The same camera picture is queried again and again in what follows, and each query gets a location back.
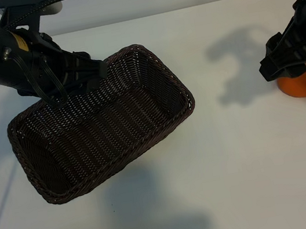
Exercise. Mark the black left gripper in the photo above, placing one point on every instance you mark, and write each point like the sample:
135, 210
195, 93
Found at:
48, 67

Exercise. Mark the orange fruit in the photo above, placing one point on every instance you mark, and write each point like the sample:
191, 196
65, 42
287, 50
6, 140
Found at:
303, 84

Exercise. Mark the dark brown wicker basket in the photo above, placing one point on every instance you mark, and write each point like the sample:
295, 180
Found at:
100, 135

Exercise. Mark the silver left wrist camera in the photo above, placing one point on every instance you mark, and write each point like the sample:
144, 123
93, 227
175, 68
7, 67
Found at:
50, 9

